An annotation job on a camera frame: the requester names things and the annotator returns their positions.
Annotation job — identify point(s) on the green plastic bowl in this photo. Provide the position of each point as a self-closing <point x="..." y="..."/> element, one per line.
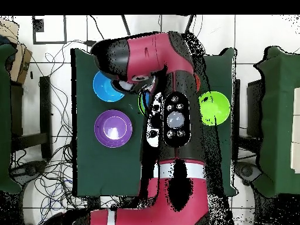
<point x="216" y="110"/>
<point x="141" y="105"/>

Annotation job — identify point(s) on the small orange plastic bowl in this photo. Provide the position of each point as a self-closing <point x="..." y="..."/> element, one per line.
<point x="198" y="82"/>

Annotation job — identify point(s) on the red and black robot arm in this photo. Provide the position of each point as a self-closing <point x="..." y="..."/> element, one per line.
<point x="159" y="56"/>

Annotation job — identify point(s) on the black power adapter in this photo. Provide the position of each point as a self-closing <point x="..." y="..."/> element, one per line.
<point x="90" y="43"/>

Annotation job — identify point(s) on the purple plastic bowl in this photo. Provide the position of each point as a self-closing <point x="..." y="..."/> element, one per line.
<point x="105" y="129"/>

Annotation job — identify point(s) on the black floor box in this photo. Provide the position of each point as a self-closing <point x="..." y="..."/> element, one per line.
<point x="93" y="202"/>

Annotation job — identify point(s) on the cardboard box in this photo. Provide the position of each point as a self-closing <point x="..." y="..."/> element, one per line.
<point x="22" y="65"/>

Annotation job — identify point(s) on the grey wheeled base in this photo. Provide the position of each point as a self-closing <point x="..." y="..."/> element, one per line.
<point x="247" y="172"/>

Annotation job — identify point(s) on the black stand leg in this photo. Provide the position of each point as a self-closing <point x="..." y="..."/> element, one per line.
<point x="189" y="23"/>
<point x="125" y="24"/>

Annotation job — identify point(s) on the black metal frame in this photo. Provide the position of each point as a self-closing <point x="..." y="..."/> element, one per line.
<point x="254" y="105"/>
<point x="45" y="117"/>

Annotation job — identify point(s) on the dark green tablecloth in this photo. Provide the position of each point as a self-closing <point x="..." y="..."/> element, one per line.
<point x="4" y="117"/>
<point x="112" y="168"/>
<point x="276" y="117"/>

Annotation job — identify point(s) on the grey base with black knob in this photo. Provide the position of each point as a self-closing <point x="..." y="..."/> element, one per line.
<point x="30" y="167"/>

